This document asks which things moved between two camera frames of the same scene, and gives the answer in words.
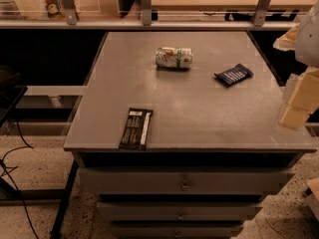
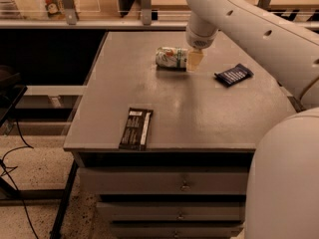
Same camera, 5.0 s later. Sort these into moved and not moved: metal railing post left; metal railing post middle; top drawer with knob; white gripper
Moved: white gripper
Not moved: metal railing post left; top drawer with knob; metal railing post middle
